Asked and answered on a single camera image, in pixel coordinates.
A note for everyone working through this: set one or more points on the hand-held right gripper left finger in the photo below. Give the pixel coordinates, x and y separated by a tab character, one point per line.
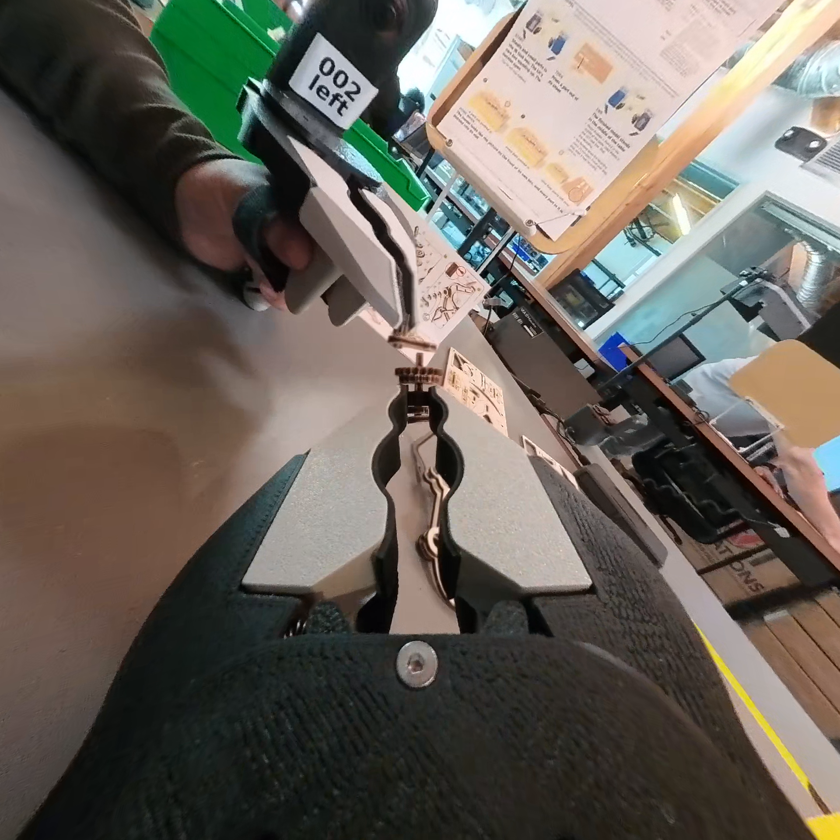
321	518

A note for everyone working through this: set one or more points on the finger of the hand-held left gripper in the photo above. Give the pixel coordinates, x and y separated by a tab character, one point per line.
348	243
410	262

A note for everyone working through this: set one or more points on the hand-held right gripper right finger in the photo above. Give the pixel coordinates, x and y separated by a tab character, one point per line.
512	525

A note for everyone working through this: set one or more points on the small wooden crank arm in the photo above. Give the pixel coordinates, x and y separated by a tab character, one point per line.
410	340

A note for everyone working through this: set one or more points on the wooden gear crank assembly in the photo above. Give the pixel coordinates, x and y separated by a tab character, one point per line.
417	375

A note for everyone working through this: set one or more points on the person's left forearm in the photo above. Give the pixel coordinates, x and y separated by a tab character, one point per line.
85	72

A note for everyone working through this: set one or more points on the wooden parts sheet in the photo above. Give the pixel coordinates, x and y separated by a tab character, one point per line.
476	394
548	459

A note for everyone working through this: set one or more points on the person's left hand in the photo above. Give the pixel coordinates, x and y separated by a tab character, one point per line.
210	216

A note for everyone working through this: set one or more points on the assembly instruction booklet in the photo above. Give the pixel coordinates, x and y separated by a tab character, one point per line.
453	282

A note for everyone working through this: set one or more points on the clipboard with instruction sheet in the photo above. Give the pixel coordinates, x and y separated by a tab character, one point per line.
453	151

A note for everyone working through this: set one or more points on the black equipment box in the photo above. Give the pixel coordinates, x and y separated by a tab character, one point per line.
538	367

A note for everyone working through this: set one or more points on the black computer monitor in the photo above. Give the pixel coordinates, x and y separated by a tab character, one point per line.
676	358
583	295

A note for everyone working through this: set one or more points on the green plastic bin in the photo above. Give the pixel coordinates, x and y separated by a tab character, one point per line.
210	46

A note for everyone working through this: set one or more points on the blue storage box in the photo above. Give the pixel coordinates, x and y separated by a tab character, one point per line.
615	351

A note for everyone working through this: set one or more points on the printed cardboard box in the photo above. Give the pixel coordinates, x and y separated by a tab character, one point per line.
754	571

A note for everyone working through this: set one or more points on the long wooden desk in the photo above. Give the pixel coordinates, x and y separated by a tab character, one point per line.
787	525

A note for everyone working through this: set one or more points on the plywood display stand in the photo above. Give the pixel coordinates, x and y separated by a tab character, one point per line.
787	387

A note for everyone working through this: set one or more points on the yellow tape strip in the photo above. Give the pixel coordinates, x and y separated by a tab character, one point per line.
754	715

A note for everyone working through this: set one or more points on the black panel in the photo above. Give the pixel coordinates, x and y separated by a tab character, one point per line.
823	331

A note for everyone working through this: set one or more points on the wooden bicycle frame model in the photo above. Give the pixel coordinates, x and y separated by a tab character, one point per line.
433	544

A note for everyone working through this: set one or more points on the black camera boom stand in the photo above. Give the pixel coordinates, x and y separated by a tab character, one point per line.
768	298

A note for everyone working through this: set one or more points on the silver ventilation duct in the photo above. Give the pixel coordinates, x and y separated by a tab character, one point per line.
810	62
820	279

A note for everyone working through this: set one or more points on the black wall sensor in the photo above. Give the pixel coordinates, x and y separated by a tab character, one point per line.
800	141

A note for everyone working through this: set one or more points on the wall vent grille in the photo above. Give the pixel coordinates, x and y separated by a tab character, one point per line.
823	159

